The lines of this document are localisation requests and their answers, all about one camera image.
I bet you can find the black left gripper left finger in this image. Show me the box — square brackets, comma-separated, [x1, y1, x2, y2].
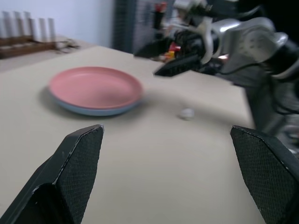
[0, 124, 104, 224]

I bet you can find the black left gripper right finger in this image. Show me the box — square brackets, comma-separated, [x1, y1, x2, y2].
[229, 125, 299, 224]

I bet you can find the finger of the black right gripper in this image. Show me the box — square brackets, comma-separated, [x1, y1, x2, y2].
[152, 53, 202, 78]
[134, 38, 178, 58]

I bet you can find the pink plate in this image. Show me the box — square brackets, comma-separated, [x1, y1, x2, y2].
[48, 66, 144, 110]

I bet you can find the red and yellow toy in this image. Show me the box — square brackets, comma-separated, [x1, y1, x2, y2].
[163, 42, 182, 62]

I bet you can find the red and black tool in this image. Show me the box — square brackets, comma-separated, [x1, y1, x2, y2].
[153, 1, 167, 32]

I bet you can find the dark grey mesh panel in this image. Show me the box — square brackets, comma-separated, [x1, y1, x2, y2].
[113, 0, 174, 56]

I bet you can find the white crumpled paper ball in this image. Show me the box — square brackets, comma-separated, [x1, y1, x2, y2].
[179, 107, 195, 121]

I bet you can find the blue plate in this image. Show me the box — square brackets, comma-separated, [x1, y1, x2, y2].
[48, 87, 143, 117]

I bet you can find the wooden peg rack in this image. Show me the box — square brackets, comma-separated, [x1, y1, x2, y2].
[0, 10, 60, 59]

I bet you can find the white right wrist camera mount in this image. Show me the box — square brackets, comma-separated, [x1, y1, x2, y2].
[174, 0, 220, 66]

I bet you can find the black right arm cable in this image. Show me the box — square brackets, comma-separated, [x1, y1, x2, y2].
[205, 4, 276, 26]

